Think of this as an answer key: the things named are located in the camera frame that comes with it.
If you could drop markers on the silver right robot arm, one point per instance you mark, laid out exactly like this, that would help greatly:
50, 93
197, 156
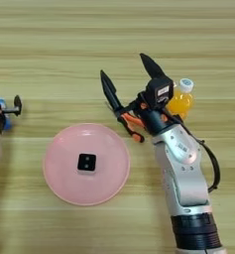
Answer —
185, 178

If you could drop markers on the orange juice bottle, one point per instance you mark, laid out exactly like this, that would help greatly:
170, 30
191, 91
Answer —
181, 102

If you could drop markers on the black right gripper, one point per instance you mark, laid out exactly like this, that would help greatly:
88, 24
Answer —
155, 122

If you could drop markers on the pink round plate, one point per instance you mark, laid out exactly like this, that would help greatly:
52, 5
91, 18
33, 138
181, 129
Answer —
89, 188

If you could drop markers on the orange black pliers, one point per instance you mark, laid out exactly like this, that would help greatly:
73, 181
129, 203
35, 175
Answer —
135, 134

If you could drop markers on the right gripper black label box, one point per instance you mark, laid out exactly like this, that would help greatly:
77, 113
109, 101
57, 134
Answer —
158, 91

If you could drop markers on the small black square cube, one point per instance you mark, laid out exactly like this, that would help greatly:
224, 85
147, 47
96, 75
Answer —
86, 162

